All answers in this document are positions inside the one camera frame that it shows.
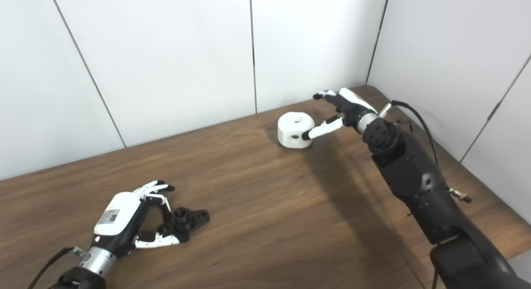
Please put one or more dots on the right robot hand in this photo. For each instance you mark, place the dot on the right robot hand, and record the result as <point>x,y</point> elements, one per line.
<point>342,108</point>

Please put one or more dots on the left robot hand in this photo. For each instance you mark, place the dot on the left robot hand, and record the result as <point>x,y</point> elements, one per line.
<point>124,222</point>

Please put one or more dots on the round white piece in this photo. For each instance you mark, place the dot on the round white piece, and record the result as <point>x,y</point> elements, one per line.
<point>295,130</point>

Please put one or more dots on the black flanged holder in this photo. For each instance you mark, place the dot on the black flanged holder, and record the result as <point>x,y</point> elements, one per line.
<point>186,220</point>

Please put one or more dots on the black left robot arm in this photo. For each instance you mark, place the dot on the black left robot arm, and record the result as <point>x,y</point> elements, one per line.
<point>83,272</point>

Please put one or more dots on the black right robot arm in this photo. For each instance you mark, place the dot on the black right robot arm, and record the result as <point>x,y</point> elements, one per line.
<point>431,197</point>

